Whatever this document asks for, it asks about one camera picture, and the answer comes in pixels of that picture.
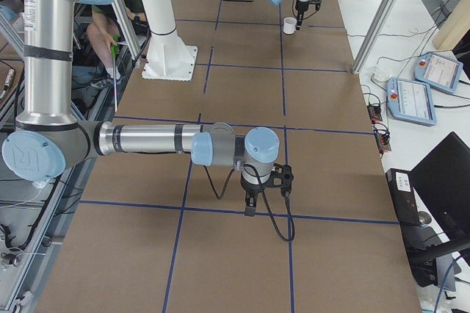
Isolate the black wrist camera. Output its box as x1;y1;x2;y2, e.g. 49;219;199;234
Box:
309;0;322;12
270;163;294;193

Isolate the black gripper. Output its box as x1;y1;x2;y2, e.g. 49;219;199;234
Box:
240;179;264;217
295;0;309;31

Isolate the white plastic cup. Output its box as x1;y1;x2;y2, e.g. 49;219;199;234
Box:
283;17;297;35

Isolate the black monitor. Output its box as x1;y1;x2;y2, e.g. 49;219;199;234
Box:
410;132;469;239

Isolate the near teach pendant tablet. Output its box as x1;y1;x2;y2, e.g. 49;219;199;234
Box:
387;77;437;126

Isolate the far teach pendant tablet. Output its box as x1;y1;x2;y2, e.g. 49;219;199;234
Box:
414;52;463;94

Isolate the black computer box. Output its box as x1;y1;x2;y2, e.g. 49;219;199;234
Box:
386;168;420;226

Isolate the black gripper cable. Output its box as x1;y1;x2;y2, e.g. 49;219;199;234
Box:
203;165;296;243

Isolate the green handled grabber tool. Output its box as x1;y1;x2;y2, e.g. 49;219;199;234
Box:
110;35;119;112

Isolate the grey aluminium frame post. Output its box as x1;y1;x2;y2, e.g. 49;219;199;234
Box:
351;0;397;74

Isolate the teach pendant tablet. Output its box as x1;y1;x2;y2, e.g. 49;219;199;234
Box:
414;52;463;94
387;77;437;126

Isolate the seated person green shirt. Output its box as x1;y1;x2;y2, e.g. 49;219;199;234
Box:
87;0;148;90

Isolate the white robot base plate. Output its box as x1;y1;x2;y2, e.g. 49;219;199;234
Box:
142;43;198;82

